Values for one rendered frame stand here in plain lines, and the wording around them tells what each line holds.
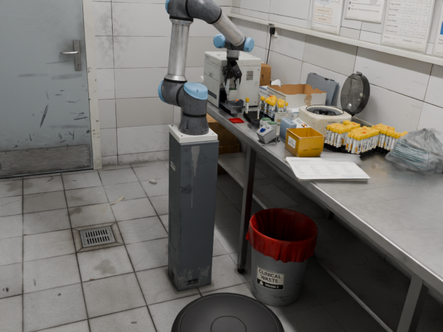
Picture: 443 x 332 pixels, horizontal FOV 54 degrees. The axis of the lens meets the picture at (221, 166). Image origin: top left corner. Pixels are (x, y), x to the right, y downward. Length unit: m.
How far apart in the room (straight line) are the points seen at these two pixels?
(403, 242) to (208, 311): 0.65
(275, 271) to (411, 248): 0.98
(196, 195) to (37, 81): 1.93
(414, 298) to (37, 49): 3.07
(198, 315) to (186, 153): 0.92
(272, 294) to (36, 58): 2.47
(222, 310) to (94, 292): 1.24
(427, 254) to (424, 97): 0.97
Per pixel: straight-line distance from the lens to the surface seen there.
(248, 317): 1.42
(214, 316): 1.41
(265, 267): 2.31
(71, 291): 2.58
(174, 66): 2.16
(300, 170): 1.84
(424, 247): 1.51
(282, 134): 2.22
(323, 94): 2.67
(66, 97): 3.76
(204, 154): 2.13
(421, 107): 2.25
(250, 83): 2.73
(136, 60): 3.83
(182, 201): 2.20
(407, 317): 1.55
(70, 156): 3.91
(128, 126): 3.96
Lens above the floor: 1.60
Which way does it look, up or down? 23 degrees down
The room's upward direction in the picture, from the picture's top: 4 degrees clockwise
